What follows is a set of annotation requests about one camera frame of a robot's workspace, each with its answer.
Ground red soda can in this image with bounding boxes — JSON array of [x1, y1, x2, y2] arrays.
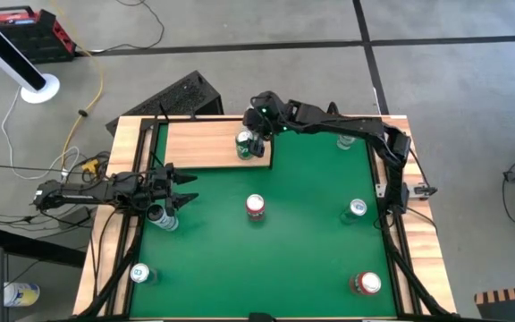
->
[[245, 193, 266, 223], [349, 271, 383, 297]]

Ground blue silver Red Bull can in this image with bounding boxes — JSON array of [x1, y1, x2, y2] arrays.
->
[[130, 262, 158, 285], [340, 198, 368, 225]]

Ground black perforated computer case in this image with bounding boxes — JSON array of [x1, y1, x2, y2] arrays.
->
[[105, 70, 224, 135]]

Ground white black standing tower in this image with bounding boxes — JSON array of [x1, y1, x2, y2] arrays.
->
[[0, 4, 61, 105]]

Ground black aluminium table frame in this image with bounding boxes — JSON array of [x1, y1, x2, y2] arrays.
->
[[76, 101, 460, 322]]

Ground white cable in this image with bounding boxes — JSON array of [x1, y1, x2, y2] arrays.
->
[[0, 87, 82, 182]]

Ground wooden tray board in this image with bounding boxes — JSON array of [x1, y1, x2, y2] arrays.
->
[[149, 102, 275, 174]]

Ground white slim can black lid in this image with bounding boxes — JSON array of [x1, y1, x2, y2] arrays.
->
[[146, 203, 180, 233], [336, 133, 357, 151]]

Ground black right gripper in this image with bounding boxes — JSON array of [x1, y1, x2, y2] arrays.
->
[[242, 90, 292, 158]]

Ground black floor cable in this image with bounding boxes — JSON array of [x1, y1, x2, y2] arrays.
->
[[76, 0, 165, 55]]

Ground red black toolbox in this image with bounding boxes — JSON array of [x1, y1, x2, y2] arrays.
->
[[0, 4, 78, 64]]

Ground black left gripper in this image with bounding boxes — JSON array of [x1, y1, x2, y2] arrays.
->
[[137, 162, 200, 219]]

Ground black orange striped box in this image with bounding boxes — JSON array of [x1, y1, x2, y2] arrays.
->
[[474, 284, 515, 322]]

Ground yellow cable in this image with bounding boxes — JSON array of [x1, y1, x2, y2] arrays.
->
[[49, 0, 106, 169]]

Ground white yellow wipes canister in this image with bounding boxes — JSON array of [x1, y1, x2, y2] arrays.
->
[[3, 281, 41, 309]]

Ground green table mat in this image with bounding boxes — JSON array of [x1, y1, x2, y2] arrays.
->
[[128, 123, 398, 319]]

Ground green Sprite soda can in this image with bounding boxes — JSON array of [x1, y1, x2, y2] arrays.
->
[[234, 129, 255, 161]]

